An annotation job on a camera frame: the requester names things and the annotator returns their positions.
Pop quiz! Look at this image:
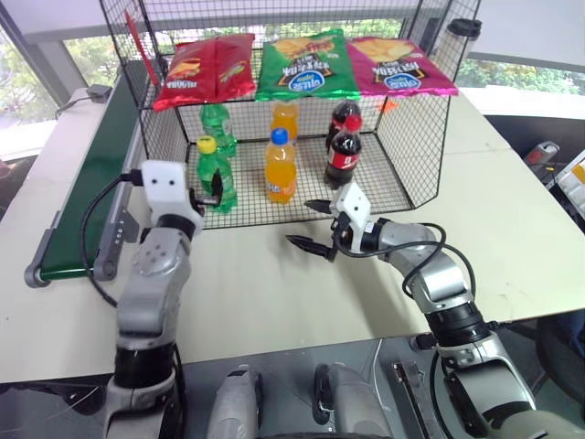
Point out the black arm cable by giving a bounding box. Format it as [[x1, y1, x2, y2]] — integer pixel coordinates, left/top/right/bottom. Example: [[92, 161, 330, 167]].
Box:
[[403, 222, 473, 299], [81, 168, 144, 307]]

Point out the pink chips bag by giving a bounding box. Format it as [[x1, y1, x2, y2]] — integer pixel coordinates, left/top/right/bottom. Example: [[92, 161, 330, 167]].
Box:
[[346, 36, 460, 99]]

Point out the green conveyor belt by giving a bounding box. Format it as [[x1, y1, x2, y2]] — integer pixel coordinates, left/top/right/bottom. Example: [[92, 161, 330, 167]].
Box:
[[24, 61, 166, 289]]

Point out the green soda bottle yellow cap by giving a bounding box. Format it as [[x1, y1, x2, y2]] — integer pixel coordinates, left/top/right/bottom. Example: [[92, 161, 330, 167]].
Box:
[[196, 136, 239, 215]]

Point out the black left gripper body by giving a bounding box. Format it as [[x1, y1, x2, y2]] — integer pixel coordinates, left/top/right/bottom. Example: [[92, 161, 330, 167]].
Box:
[[187, 187, 220, 217]]

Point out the red chips bag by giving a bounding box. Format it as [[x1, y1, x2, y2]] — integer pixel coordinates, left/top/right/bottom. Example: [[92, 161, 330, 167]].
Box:
[[152, 32, 257, 113]]

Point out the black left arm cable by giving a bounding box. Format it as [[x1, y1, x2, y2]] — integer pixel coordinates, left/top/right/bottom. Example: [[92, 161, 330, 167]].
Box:
[[81, 168, 144, 307]]

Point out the clear tumbler black lid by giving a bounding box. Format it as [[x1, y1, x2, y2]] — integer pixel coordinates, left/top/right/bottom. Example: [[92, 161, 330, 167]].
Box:
[[437, 17, 484, 84]]

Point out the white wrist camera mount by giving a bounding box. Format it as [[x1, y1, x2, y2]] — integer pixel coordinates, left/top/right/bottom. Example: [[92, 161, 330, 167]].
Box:
[[140, 159, 206, 229], [332, 181, 373, 240]]

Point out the cola bottle red cap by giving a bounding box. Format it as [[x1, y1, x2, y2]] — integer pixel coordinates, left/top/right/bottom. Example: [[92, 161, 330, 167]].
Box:
[[323, 115, 364, 189]]

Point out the green chips bag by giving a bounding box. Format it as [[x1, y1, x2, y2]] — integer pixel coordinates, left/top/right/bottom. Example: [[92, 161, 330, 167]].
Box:
[[254, 27, 363, 103]]

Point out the grey adapter cable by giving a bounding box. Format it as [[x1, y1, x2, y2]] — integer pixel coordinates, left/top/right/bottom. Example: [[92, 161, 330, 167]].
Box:
[[54, 93, 92, 121]]

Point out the grey rounded robot housing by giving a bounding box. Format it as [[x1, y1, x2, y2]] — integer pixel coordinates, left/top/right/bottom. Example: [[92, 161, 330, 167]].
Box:
[[314, 362, 392, 439], [213, 364, 265, 439]]

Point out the black wire mesh rack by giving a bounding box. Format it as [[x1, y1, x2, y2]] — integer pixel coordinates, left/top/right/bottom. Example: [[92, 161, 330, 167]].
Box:
[[99, 0, 484, 230]]

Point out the red and grey tool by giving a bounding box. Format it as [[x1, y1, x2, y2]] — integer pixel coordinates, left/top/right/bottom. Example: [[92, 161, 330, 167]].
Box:
[[524, 140, 562, 171]]

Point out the orange soda bottle blue cap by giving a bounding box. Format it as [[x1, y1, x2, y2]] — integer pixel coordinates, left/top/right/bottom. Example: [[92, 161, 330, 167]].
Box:
[[264, 128, 299, 206]]

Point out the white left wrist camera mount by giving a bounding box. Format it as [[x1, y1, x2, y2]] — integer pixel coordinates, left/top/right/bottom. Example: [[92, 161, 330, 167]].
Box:
[[140, 159, 206, 229]]

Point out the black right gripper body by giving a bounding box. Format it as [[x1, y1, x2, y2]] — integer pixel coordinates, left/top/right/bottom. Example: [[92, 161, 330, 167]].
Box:
[[326, 211, 363, 263]]

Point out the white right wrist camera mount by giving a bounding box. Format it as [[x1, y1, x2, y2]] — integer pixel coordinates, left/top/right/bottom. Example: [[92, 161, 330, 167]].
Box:
[[332, 181, 373, 240]]

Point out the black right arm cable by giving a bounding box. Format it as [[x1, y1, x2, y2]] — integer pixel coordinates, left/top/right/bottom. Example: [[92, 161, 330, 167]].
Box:
[[403, 222, 473, 299]]

